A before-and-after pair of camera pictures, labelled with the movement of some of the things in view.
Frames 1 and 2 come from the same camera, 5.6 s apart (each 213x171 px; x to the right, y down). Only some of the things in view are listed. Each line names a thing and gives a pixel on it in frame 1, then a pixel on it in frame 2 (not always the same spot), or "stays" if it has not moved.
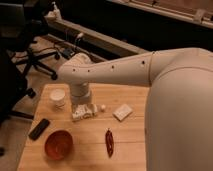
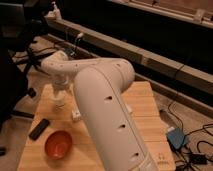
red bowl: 59,144 stays
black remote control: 38,129 stays
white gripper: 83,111 → 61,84
